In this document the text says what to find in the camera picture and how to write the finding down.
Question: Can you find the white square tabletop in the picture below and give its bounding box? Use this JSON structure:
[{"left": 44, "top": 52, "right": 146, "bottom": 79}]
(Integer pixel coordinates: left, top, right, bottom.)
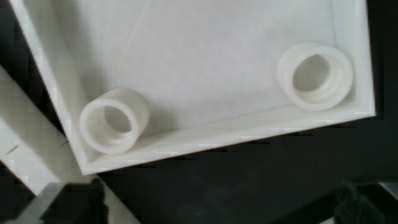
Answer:
[{"left": 7, "top": 0, "right": 375, "bottom": 174}]

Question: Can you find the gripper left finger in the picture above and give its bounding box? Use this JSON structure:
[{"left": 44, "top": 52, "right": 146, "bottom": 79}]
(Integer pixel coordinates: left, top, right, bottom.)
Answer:
[{"left": 39, "top": 179, "right": 108, "bottom": 224}]

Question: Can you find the white L-shaped obstacle fence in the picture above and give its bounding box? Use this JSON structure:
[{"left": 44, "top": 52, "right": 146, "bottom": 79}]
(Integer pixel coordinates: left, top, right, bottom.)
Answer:
[{"left": 0, "top": 66, "right": 144, "bottom": 224}]

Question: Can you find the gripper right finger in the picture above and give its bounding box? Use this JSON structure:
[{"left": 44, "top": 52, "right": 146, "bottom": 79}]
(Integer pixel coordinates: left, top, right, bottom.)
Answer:
[{"left": 334, "top": 182, "right": 398, "bottom": 224}]

